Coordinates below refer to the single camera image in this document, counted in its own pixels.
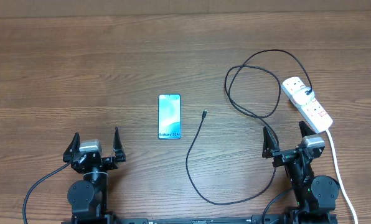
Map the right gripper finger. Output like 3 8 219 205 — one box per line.
298 121 315 138
262 127 279 158

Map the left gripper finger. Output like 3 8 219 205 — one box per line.
113 127 126 162
63 133 80 162

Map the Samsung Galaxy smartphone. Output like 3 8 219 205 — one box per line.
158 94 181 139

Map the black USB charging cable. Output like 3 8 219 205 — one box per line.
185 49 314 206

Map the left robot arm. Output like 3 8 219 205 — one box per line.
63 128 126 223

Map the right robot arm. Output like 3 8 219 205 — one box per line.
260 121 340 223

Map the white charger plug adapter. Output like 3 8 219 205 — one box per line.
290 87 315 108

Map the white power strip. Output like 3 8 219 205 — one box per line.
281 77 333 134

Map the white power strip cord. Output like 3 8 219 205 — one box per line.
324 129 359 224

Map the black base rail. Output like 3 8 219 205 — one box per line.
63 214 338 224

